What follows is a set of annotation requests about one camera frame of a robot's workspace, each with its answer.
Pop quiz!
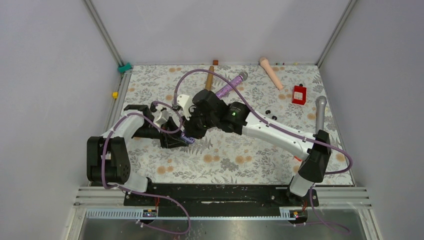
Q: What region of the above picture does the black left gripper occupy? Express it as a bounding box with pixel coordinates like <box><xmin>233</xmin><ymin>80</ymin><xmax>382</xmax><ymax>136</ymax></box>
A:
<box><xmin>133</xmin><ymin>117</ymin><xmax>190</xmax><ymax>149</ymax></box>

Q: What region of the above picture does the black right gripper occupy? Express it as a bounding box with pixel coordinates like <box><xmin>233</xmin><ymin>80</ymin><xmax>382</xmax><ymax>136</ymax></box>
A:
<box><xmin>179</xmin><ymin>106</ymin><xmax>218</xmax><ymax>141</ymax></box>

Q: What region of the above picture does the purple earbud charging case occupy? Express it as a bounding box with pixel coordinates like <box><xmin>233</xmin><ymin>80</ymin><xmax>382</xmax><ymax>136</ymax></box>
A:
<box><xmin>180</xmin><ymin>132</ymin><xmax>195</xmax><ymax>145</ymax></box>

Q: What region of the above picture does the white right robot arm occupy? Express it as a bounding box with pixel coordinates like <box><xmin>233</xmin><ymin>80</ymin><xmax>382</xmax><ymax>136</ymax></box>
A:
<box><xmin>176</xmin><ymin>89</ymin><xmax>332</xmax><ymax>206</ymax></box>

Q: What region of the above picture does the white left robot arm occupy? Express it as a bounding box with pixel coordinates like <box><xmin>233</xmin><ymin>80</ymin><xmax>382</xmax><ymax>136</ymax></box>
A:
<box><xmin>86</xmin><ymin>103</ymin><xmax>195</xmax><ymax>206</ymax></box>

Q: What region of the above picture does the floral table mat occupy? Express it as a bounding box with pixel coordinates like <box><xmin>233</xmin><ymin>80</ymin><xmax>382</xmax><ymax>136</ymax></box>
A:
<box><xmin>112</xmin><ymin>64</ymin><xmax>354</xmax><ymax>186</ymax></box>

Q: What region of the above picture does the gold microphone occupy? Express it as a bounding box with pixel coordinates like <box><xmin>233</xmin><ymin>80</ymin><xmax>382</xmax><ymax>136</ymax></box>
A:
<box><xmin>204</xmin><ymin>65</ymin><xmax>215</xmax><ymax>91</ymax></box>

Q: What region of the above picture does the purple glitter microphone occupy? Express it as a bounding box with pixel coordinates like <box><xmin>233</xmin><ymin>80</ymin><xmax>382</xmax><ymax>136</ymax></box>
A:
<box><xmin>215</xmin><ymin>71</ymin><xmax>248</xmax><ymax>99</ymax></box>

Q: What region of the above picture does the pink microphone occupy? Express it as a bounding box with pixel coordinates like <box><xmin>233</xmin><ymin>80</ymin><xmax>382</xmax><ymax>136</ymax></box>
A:
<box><xmin>258</xmin><ymin>57</ymin><xmax>284</xmax><ymax>90</ymax></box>

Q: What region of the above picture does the teal corner clamp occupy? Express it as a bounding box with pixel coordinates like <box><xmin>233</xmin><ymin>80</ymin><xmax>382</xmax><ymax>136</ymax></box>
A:
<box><xmin>117</xmin><ymin>62</ymin><xmax>133</xmax><ymax>74</ymax></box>

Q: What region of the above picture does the red box with label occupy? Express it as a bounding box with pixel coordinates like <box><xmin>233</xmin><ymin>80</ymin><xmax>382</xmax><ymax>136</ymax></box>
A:
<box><xmin>291</xmin><ymin>84</ymin><xmax>307</xmax><ymax>106</ymax></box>

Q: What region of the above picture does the silver grey microphone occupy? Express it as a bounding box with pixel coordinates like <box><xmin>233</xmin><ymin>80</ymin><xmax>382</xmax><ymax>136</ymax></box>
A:
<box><xmin>315</xmin><ymin>95</ymin><xmax>327</xmax><ymax>132</ymax></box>

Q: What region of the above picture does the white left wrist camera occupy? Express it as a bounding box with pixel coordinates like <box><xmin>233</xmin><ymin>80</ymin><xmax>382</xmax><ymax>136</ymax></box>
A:
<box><xmin>153</xmin><ymin>107</ymin><xmax>170</xmax><ymax>127</ymax></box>

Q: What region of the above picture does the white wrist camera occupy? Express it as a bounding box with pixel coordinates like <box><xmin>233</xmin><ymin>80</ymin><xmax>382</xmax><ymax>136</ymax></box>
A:
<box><xmin>153</xmin><ymin>107</ymin><xmax>170</xmax><ymax>127</ymax></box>
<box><xmin>172</xmin><ymin>94</ymin><xmax>193</xmax><ymax>121</ymax></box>

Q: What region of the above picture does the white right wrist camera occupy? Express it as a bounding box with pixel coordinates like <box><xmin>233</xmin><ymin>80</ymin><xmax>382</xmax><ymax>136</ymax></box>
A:
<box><xmin>172</xmin><ymin>94</ymin><xmax>193</xmax><ymax>121</ymax></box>

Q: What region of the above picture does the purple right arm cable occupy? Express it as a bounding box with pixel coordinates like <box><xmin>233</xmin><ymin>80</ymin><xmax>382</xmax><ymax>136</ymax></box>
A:
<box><xmin>172</xmin><ymin>68</ymin><xmax>353</xmax><ymax>237</ymax></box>

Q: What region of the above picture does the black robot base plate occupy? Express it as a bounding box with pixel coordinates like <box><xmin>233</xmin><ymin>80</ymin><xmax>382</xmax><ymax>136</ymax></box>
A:
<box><xmin>123</xmin><ymin>182</ymin><xmax>319</xmax><ymax>219</ymax></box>

